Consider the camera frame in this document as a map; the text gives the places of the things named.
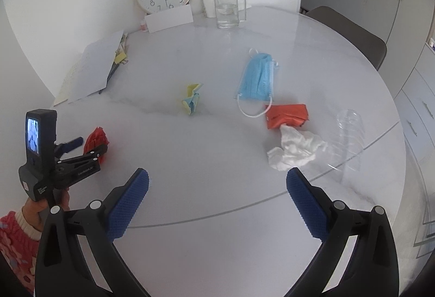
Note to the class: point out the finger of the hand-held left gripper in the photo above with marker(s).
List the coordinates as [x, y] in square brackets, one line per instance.
[73, 143]
[97, 151]

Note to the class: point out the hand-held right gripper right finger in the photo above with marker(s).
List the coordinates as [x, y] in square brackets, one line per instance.
[306, 205]

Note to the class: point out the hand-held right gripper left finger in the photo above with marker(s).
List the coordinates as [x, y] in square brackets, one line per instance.
[131, 202]

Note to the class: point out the red paper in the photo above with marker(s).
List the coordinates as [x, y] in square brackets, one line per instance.
[97, 139]

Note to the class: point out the person's left forearm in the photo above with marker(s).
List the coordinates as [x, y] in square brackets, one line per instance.
[17, 249]

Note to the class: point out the person's left hand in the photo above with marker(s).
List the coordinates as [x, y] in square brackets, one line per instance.
[35, 213]

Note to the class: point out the cream paper sheet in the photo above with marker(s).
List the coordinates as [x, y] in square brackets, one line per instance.
[64, 88]

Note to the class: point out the white crumpled tissue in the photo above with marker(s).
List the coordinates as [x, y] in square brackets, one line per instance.
[294, 149]

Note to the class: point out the white board sheet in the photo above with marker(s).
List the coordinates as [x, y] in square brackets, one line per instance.
[93, 69]

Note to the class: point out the clear plastic cup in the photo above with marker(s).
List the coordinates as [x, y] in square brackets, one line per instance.
[350, 140]

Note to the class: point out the orange folded paper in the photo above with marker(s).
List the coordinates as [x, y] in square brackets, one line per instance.
[287, 116]

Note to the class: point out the yellow sticky notes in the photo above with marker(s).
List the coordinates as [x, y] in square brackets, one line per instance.
[120, 57]

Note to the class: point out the yellow green crumpled paper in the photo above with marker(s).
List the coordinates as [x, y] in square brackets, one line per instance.
[193, 98]

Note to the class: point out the small pink paper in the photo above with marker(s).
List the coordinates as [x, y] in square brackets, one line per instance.
[143, 26]

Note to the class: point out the blue face mask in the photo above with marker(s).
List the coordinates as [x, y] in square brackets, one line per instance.
[258, 76]

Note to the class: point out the white card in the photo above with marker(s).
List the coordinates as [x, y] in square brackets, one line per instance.
[169, 19]

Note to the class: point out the grey drawer unit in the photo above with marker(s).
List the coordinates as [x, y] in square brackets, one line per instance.
[418, 103]

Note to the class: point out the grey chair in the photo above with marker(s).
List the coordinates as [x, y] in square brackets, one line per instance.
[350, 35]

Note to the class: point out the clear glass mug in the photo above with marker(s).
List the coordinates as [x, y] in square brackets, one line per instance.
[227, 11]

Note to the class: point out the metal frame rack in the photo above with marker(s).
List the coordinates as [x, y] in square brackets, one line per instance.
[424, 232]

